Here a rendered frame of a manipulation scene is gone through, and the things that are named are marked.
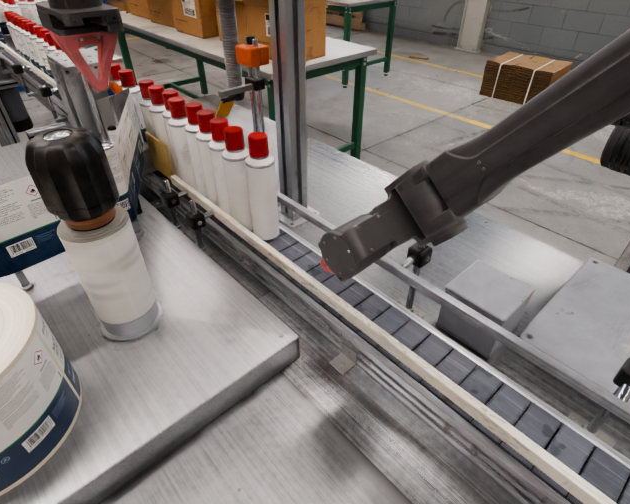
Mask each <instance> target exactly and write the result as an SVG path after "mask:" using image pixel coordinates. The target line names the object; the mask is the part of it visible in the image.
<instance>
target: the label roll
mask: <svg viewBox="0 0 630 504"><path fill-rule="evenodd" d="M81 403H82V386H81V382H80V379H79V377H78V375H77V374H76V372H75V370H74V369H73V367H72V365H71V364H70V362H69V360H68V359H67V357H66V355H65V354H64V352H63V350H62V349H61V347H60V345H59V344H58V342H57V340H56V339H55V337H54V335H53V334H52V332H51V331H50V329H49V327H48V326H47V324H46V322H45V321H44V319H43V317H42V316H41V314H40V312H39V311H38V309H37V307H36V306H35V304H34V302H33V301H32V299H31V298H30V296H29V295H28V294H27V293H26V292H25V291H23V290H22V289H20V288H18V287H16V286H14V285H11V284H7V283H3V282H0V496H1V495H3V494H4V493H6V492H8V491H10V490H11V489H13V488H14V487H16V486H17V485H19V484H20V483H22V482H23V481H24V480H26V479H27V478H28V477H30V476H31V475H32V474H33V473H35V472H36V471H37V470H38V469H39V468H40V467H41V466H42V465H44V464H45V463H46V462H47V461H48V460H49V459H50V458H51V456H52V455H53V454H54V453H55V452H56V451H57V450H58V448H59V447H60V446H61V445H62V443H63V442H64V441H65V439H66V438H67V436H68V434H69V433H70V431H71V429H72V428H73V426H74V424H75V422H76V419H77V417H78V414H79V411H80V407H81Z"/></svg>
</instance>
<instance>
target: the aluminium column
mask: <svg viewBox="0 0 630 504"><path fill-rule="evenodd" d="M268 3H269V20H270V36H271V53H272V69H273V85H274V102H275V118H276V135H277V151H278V168H279V184H280V193H282V194H284V195H285V196H287V195H288V198H290V199H292V200H293V201H295V202H297V203H298V204H300V205H302V206H303V207H305V208H307V136H306V62H305V0H278V7H279V28H280V48H279V34H278V18H277V1H276V0H268ZM280 49H281V66H280ZM281 70H282V91H283V111H284V132H285V153H286V174H287V189H286V181H285V167H284V142H283V118H282V91H281ZM281 213H283V214H284V215H286V216H288V217H289V218H291V219H292V220H294V219H296V218H298V217H300V216H299V215H298V214H296V213H295V212H293V211H292V210H290V209H288V213H287V207H285V206H284V205H282V204H281Z"/></svg>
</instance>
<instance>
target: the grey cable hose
mask: <svg viewBox="0 0 630 504"><path fill-rule="evenodd" d="M233 1H234V0H217V4H218V11H219V12H218V13H219V19H220V21H219V22H220V28H221V29H220V30H221V31H222V32H221V34H222V35H221V37H222V42H223V43H222V45H223V53H224V61H225V69H226V74H227V75H226V76H227V84H228V89H229V88H233V87H237V86H241V85H243V79H242V70H241V64H238V63H237V59H236V50H235V46H236V45H238V44H239V43H238V37H237V36H238V34H237V33H238V32H237V26H236V25H237V23H236V20H235V19H236V17H235V16H236V14H235V11H234V10H235V8H234V7H235V5H234V4H235V3H234V2H233ZM235 96H236V97H237V100H235V101H241V100H243V99H244V98H245V97H244V96H245V92H243V93H239V94H235Z"/></svg>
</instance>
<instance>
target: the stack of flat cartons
mask: <svg viewBox="0 0 630 504"><path fill-rule="evenodd" d="M572 63H573V62H570V61H561V60H553V59H550V58H546V57H540V56H534V55H523V54H520V53H516V52H511V51H509V52H507V53H506V54H504V55H501V56H499V57H496V58H494V59H491V60H487V63H486V64H485V65H486V66H485V68H484V69H485V70H484V75H483V76H484V77H483V80H482V85H481V89H480V90H481V91H479V95H484V96H488V97H491V98H496V99H501V100H505V101H509V102H514V103H517V104H522V105H524V104H525V103H527V102H528V101H529V100H531V99H532V98H534V97H535V96H536V95H538V94H539V93H541V92H542V91H543V90H545V89H546V88H548V87H549V86H550V85H552V84H553V83H555V82H556V81H557V80H559V79H560V78H562V77H563V76H564V75H566V74H567V73H569V72H570V71H569V70H570V68H571V65H573V64H572Z"/></svg>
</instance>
